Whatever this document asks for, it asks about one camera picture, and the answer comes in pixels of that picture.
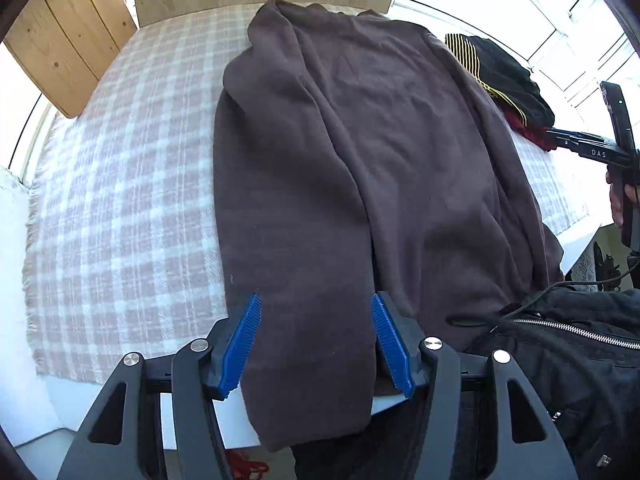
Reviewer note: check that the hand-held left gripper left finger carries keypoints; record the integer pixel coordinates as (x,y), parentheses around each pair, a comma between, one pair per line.
(242,345)

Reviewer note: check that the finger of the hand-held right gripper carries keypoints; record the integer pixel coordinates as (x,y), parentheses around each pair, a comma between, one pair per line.
(562,139)

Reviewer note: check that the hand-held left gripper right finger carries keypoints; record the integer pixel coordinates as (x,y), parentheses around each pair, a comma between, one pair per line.
(390,345)

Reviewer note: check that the brown hoodie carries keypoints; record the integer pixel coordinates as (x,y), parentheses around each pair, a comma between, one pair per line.
(350,160)

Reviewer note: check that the person's right hand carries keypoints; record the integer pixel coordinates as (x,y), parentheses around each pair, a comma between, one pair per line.
(616,202)

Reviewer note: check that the black yellow striped garment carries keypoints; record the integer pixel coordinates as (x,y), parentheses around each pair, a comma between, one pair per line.
(510,80)

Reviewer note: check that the white lace cloth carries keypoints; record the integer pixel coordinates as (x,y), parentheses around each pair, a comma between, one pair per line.
(585,265)

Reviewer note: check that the red fabric item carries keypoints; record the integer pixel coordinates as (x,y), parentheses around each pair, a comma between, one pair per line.
(245,465)

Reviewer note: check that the person's dark trousers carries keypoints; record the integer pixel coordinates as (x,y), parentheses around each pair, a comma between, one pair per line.
(350,460)

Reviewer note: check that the pink checked blanket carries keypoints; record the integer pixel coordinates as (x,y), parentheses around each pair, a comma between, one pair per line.
(125,185)

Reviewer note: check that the knotty wooden plank headboard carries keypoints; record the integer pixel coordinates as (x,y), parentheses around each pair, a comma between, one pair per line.
(65,40)

